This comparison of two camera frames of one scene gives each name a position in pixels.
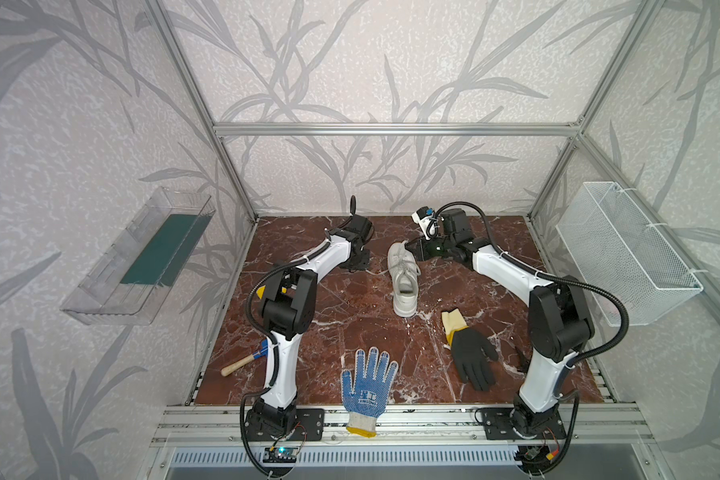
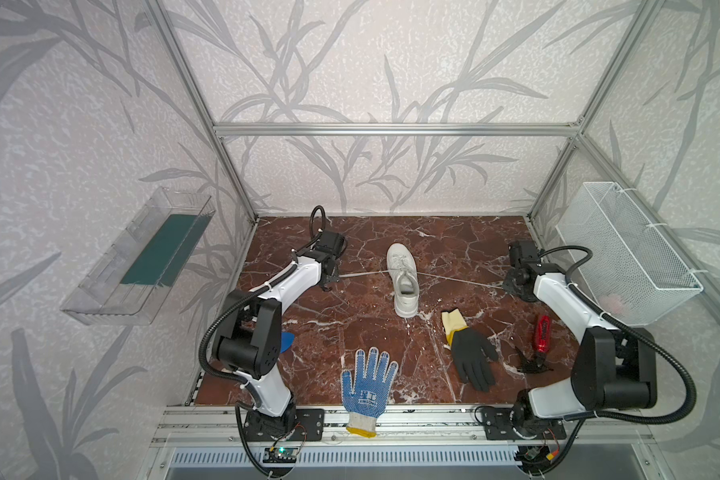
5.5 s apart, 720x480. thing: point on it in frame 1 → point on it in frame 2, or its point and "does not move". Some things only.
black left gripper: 359,258 → 329,274
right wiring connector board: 535,457 does not move
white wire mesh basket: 616,251 does not move
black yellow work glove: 472,351 does not move
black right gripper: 423,248 → 514,283
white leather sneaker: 404,273 does not move
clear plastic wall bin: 145,261 does not move
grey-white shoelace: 405,268 → 418,272
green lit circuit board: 280,455 does not move
